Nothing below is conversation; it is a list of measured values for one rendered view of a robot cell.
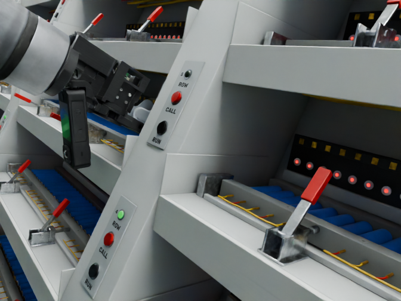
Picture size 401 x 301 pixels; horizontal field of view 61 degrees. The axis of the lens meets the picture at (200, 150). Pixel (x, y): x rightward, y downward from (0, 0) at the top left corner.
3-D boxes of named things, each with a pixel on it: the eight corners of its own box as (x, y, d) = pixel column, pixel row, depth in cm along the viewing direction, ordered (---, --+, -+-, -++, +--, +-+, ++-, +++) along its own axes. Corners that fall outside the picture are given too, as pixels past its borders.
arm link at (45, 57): (8, 83, 37) (-7, 76, 44) (50, 104, 41) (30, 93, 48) (46, 13, 38) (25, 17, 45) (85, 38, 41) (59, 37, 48)
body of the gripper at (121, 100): (154, 82, 50) (83, 33, 42) (128, 134, 49) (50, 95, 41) (130, 77, 55) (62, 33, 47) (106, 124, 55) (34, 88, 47)
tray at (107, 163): (117, 201, 47) (127, 135, 46) (16, 121, 92) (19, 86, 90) (219, 194, 61) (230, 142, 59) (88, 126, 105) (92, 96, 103)
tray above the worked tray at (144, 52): (177, 74, 48) (195, -27, 46) (49, 56, 93) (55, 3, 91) (265, 95, 62) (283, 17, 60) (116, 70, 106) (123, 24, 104)
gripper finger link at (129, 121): (161, 132, 51) (111, 105, 46) (156, 141, 51) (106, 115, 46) (147, 126, 55) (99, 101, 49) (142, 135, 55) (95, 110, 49)
